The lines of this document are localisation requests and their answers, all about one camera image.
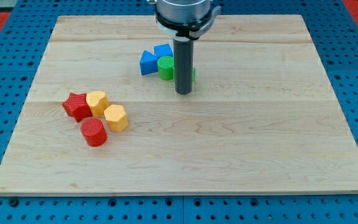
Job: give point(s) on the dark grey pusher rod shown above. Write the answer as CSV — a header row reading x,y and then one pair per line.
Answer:
x,y
183,66

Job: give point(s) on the green block behind rod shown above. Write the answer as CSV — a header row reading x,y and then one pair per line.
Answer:
x,y
193,74

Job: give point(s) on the yellow heart block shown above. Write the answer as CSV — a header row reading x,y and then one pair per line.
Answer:
x,y
97,102

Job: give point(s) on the wooden board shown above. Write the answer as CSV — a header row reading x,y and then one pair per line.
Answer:
x,y
262,119

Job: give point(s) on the red cylinder block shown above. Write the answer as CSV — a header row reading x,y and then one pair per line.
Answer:
x,y
93,132

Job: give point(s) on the blue triangle block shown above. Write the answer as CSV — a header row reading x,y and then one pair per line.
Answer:
x,y
148,63

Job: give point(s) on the blue cube block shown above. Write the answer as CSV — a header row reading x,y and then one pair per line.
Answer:
x,y
163,50

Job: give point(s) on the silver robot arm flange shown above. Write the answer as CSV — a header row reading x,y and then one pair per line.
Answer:
x,y
184,20

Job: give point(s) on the red star block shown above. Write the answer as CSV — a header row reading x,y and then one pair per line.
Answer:
x,y
77,107

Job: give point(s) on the green cylinder block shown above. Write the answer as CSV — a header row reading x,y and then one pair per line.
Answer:
x,y
165,66

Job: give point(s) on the yellow hexagon block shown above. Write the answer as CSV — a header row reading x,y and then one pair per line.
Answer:
x,y
116,118

